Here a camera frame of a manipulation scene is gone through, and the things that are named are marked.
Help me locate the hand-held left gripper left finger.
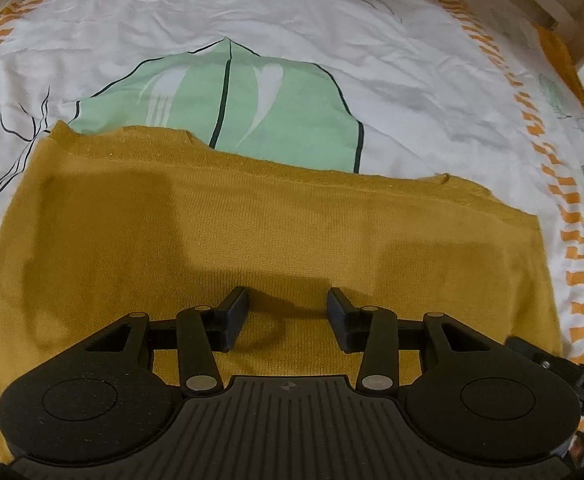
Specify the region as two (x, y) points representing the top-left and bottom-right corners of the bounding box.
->
(86, 286), (250, 395)

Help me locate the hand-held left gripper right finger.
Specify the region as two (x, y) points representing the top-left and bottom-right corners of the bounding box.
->
(326, 287), (492, 395)

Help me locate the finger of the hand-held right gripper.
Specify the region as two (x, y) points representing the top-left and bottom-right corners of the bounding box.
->
(504, 336), (584, 403)

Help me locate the mustard yellow knit sweater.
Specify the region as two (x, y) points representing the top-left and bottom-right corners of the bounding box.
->
(0, 120), (565, 463)

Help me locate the leaf print white duvet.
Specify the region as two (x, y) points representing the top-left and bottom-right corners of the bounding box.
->
(0, 0), (584, 461)

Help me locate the orange fitted sheet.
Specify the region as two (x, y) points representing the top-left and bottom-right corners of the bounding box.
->
(536, 24), (584, 128)

